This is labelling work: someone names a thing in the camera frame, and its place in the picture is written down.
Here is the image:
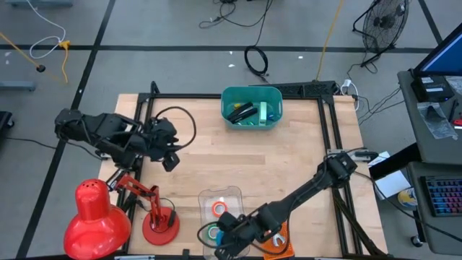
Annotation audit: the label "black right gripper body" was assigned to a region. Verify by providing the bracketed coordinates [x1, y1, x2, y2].
[223, 214, 259, 250]

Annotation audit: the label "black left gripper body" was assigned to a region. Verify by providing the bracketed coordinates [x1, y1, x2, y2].
[144, 118, 180, 162]

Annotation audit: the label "orange tape roll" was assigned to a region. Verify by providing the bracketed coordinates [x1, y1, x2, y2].
[211, 200, 229, 218]

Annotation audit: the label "green round block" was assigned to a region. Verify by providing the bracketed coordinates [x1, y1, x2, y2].
[206, 224, 222, 242]

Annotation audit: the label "black stapler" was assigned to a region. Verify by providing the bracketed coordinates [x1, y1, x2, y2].
[225, 101, 260, 126]

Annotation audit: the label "clear plastic container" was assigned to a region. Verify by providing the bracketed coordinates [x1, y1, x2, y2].
[197, 185, 251, 260]

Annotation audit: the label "orange plastic basket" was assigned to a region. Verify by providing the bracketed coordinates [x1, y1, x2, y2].
[261, 220, 296, 260]

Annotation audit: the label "teal plastic basket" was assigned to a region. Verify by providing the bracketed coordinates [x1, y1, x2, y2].
[220, 85, 284, 131]

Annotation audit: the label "red desk lamp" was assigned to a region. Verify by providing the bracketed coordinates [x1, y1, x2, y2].
[63, 171, 181, 260]

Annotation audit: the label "grey desk foot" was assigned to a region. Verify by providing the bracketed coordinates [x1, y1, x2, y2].
[5, 0, 75, 8]
[0, 81, 37, 92]

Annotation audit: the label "white paper sheet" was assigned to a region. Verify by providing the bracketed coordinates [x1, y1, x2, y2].
[367, 150, 392, 168]
[374, 169, 413, 201]

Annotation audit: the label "dark office chair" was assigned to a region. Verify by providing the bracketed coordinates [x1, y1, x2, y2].
[0, 110, 16, 139]

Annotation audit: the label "round blue yellow sticker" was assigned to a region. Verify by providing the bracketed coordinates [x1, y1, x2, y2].
[396, 186, 419, 209]

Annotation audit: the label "grey keyboard desk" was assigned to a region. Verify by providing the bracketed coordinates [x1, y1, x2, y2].
[406, 160, 462, 256]

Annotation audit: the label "grey side desk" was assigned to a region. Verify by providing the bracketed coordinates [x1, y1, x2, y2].
[396, 68, 462, 167]

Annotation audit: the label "backlit computer keyboard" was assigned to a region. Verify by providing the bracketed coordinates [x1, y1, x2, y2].
[424, 174, 462, 218]

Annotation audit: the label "clear plastic bag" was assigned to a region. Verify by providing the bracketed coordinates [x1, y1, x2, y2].
[416, 101, 459, 141]

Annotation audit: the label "black mini computer box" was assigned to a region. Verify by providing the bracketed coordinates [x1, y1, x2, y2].
[410, 74, 456, 103]

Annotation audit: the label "black pen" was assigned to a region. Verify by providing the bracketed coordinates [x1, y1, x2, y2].
[448, 98, 460, 123]

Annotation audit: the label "black floor fan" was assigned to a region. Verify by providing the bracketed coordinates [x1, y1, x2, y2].
[352, 0, 410, 69]

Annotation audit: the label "computer monitor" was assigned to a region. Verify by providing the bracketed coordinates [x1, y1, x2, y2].
[412, 21, 462, 78]

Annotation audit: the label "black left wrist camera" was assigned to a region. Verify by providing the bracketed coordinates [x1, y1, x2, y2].
[161, 152, 181, 173]

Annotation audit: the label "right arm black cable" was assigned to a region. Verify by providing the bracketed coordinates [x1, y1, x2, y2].
[197, 220, 221, 252]

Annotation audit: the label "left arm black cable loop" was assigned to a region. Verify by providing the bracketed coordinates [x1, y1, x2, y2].
[154, 105, 198, 150]

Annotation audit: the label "coiled black floor cable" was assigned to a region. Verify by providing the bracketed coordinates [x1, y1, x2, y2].
[244, 45, 269, 77]

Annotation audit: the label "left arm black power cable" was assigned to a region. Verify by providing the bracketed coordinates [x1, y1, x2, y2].
[0, 136, 108, 162]

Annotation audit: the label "yellow plug and cord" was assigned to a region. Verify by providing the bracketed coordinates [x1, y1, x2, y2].
[57, 39, 72, 85]

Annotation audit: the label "black aluminium table frame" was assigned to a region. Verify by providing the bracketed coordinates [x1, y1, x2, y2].
[121, 80, 390, 260]

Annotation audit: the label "yellow cord with black weight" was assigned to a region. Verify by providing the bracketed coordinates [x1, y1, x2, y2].
[0, 31, 47, 74]

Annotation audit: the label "white floor cable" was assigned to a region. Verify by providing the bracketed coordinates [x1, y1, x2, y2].
[25, 0, 68, 61]

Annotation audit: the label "black device on frame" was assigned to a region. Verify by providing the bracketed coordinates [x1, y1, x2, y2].
[354, 150, 380, 162]

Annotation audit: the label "loose black floor cables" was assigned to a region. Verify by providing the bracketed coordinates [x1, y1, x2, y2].
[198, 0, 275, 50]

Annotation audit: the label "long yellow hanging cord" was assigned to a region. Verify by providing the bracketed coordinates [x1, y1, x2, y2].
[315, 0, 344, 82]

